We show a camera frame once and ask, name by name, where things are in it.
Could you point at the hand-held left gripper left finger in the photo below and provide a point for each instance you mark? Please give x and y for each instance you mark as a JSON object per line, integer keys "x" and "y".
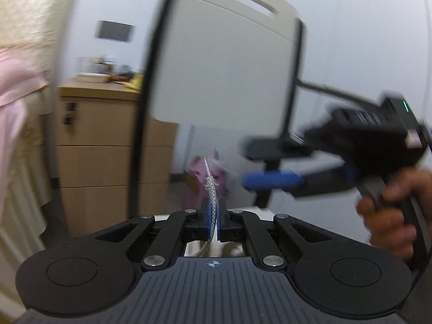
{"x": 206, "y": 222}

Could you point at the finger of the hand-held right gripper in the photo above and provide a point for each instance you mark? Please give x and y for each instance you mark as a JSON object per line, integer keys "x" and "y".
{"x": 273, "y": 179}
{"x": 270, "y": 146}

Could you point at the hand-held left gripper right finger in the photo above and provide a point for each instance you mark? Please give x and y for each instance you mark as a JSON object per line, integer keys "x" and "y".
{"x": 222, "y": 224}

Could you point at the white shoelace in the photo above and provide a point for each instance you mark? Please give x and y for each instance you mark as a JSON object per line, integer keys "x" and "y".
{"x": 211, "y": 184}

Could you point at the person's right hand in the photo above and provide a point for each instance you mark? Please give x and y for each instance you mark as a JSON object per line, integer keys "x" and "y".
{"x": 391, "y": 229}

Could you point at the pink cardboard box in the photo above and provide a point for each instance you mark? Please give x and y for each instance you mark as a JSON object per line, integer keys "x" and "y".
{"x": 199, "y": 179}

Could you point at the wooden nightstand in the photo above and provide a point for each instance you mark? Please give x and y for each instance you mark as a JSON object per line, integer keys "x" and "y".
{"x": 98, "y": 162}

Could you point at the dark key bunch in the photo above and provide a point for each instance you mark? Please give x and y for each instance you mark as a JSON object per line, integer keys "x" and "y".
{"x": 69, "y": 113}

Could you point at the pile of small sundries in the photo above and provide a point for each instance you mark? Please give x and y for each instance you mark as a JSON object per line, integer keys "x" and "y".
{"x": 101, "y": 74}

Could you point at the cream bed skirt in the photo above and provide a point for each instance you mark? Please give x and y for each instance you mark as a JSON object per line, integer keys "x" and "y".
{"x": 23, "y": 209}

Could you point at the pink bed sheet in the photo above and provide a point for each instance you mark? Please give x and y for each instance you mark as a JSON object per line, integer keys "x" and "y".
{"x": 13, "y": 108}

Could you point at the cream quilted headboard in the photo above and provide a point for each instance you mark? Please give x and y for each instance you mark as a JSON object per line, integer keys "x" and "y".
{"x": 30, "y": 13}

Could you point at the white chair with black frame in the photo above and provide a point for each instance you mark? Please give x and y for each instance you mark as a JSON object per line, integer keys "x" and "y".
{"x": 219, "y": 74}

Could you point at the grey wall socket panel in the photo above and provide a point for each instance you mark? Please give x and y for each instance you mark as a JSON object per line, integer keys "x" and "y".
{"x": 114, "y": 31}

